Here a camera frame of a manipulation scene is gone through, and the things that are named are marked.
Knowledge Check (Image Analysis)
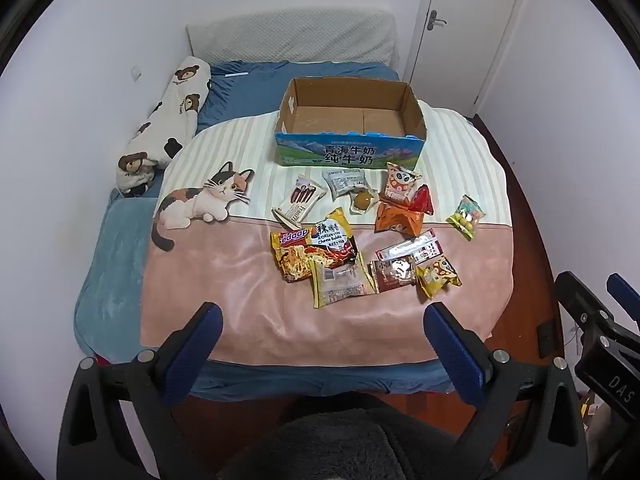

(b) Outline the clear grey snack packet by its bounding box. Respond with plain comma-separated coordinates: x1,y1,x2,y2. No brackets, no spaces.
321,166,367,199

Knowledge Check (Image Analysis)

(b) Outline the white wafer packet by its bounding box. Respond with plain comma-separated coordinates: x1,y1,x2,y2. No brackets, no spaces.
271,175,329,227

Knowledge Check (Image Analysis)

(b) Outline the colourful candy bag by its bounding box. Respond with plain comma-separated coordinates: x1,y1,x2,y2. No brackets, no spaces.
446,194,487,241

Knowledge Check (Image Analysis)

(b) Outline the yellow noodle packet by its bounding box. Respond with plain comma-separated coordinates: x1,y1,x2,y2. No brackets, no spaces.
270,230,317,284

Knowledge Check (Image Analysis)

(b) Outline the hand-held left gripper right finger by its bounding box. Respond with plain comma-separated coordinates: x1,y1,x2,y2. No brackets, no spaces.
423,302,588,480

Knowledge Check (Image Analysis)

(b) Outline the round brown pastry packet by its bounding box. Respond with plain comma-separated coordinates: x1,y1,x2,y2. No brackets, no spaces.
348,187,377,215

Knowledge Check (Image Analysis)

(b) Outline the red triangular snack packet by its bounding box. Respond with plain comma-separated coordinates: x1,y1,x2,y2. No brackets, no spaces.
407,184,436,215

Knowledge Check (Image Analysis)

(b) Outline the red panda snack bag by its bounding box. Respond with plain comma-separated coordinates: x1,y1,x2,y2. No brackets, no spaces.
378,162,422,206

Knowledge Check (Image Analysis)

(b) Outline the yellow panda snack bag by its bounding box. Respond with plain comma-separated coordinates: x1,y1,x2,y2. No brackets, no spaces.
415,255,462,300

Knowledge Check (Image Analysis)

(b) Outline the grey quilted pillow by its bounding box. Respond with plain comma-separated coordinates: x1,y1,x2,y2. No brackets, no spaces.
186,9,397,67

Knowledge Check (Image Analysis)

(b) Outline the brown snack packet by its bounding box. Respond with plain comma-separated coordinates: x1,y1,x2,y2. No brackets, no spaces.
369,255,419,294

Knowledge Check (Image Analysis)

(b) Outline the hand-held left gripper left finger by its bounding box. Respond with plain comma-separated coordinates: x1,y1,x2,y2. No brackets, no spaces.
56,302,224,480

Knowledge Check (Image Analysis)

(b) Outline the yellow clear snack packet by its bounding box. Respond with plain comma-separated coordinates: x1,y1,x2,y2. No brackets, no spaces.
310,255,379,310

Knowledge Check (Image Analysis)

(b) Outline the black noodle packet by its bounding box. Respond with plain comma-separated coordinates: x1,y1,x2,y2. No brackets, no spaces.
306,207,360,269

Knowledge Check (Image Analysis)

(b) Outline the cat print blanket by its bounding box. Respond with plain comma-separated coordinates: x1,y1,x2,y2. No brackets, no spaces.
140,99,516,367

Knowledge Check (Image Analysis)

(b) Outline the blue printed cardboard box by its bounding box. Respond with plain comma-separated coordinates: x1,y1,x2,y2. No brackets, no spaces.
274,77,428,170

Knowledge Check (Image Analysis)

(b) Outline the bear print long pillow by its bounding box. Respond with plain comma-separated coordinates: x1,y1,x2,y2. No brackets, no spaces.
116,56,213,198

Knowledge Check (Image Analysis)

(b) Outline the light blue fleece blanket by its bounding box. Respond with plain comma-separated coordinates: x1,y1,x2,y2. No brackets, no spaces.
74,199,162,357

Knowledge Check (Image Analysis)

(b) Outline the orange snack packet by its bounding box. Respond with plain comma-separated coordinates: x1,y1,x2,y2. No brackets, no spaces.
374,201,426,238

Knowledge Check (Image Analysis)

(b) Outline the white door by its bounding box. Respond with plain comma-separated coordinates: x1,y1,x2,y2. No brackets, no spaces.
406,0,530,113

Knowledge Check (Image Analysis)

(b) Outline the white red long packet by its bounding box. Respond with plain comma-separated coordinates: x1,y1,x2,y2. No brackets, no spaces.
375,228,444,266

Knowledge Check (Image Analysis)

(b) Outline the blue bed sheet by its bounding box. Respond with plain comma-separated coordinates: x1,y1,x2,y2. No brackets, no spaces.
190,60,453,402

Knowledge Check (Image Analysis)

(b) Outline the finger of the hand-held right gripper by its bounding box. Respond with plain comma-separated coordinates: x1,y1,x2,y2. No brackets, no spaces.
606,273,640,323
553,270,615,341

